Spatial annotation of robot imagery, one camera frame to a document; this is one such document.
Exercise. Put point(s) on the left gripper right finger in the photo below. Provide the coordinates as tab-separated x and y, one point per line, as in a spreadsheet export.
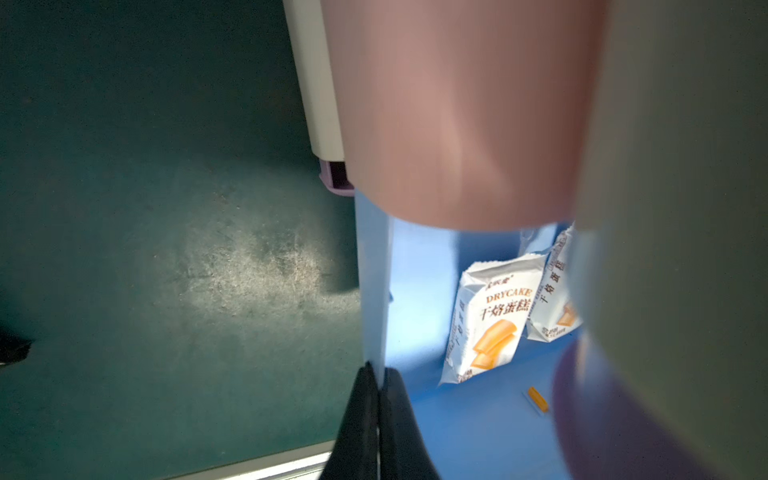
402	452

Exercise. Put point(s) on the white cookie packet left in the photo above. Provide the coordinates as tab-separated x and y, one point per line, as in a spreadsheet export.
492	305

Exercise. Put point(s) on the purple drawer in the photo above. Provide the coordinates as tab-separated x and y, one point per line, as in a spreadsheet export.
465	115

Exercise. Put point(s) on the white drawer cabinet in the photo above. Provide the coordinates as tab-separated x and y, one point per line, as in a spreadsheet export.
311	56

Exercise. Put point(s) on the white cookie packet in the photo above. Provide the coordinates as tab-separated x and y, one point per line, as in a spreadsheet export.
492	305
553	314

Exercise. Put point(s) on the green table mat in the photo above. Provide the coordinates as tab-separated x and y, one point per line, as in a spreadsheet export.
188	285

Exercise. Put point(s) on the white cookie packet right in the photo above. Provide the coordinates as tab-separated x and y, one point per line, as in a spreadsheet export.
553	314

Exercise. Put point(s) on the blue drawer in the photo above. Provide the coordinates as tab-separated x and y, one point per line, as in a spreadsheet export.
486	427

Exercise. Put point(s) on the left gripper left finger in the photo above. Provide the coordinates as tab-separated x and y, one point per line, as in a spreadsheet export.
355	451

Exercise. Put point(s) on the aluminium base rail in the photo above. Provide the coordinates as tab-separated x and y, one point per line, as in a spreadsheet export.
302	463

